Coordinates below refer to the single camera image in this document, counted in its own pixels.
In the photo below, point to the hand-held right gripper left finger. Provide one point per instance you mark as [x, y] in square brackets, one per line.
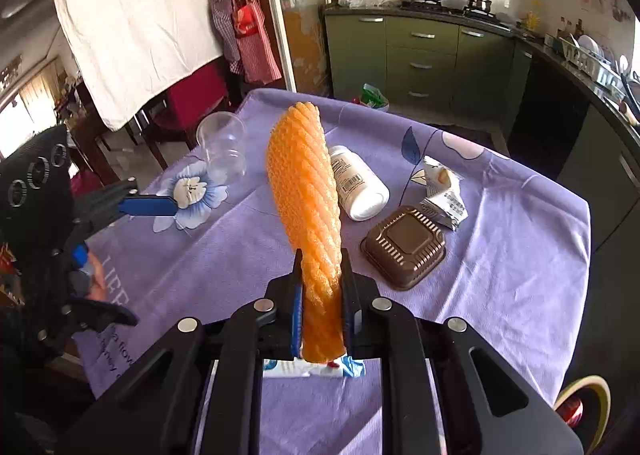
[298, 320]

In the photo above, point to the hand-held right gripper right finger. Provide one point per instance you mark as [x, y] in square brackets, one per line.
[350, 325]

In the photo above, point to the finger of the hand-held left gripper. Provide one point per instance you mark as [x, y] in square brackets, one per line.
[100, 312]
[150, 206]

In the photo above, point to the orange foam net sleeve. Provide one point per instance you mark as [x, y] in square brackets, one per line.
[305, 195]

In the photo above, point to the yellow rim trash bin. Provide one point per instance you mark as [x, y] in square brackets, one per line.
[582, 400]

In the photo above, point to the person's left hand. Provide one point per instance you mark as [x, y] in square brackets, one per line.
[96, 285]

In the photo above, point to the white blue packet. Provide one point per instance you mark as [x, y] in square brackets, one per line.
[280, 367]

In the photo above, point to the clear plastic cup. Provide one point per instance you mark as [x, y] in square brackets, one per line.
[222, 145]

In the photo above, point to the brown plastic tray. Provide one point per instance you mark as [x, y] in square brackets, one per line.
[402, 245]

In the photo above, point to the red cushioned wooden chair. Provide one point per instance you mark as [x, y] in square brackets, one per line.
[195, 100]

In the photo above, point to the purple flower print tablecloth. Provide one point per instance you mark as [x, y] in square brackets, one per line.
[475, 310]

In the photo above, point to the white plastic bottle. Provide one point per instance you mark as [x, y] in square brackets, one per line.
[357, 185]

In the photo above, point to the crumpled milk carton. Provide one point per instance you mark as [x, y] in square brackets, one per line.
[447, 205]

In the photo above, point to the white hanging sheet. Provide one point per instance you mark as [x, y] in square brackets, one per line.
[135, 25]

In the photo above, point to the red checked apron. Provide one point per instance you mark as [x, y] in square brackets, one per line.
[255, 25]

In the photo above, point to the purple checked apron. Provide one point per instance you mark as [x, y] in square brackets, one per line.
[220, 5]

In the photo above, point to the green white snack packet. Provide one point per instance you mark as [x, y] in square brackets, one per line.
[375, 97]

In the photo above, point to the glass sliding door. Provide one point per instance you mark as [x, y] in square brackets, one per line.
[300, 10]

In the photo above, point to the green base cabinets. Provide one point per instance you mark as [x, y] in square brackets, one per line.
[420, 60]

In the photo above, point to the black gas stove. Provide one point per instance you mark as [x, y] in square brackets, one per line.
[450, 11]

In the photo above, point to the steel cooking pot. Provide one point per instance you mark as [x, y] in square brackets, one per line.
[479, 2]

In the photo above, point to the yellow oil bottle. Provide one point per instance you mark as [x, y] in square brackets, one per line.
[531, 21]

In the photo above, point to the white dish rack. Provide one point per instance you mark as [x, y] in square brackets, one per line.
[592, 60]

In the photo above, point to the dark sauce bottles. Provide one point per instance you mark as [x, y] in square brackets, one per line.
[570, 29]

